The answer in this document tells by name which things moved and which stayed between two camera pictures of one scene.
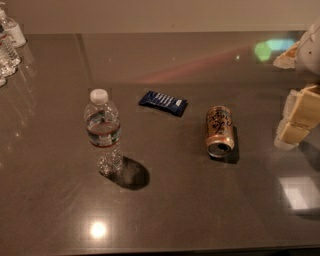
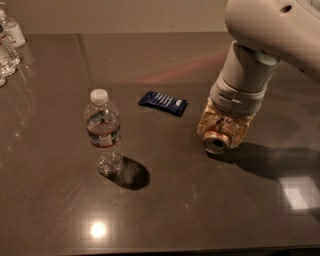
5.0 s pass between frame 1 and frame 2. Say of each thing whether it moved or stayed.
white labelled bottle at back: stayed
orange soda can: stayed
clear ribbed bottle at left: stayed
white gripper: moved
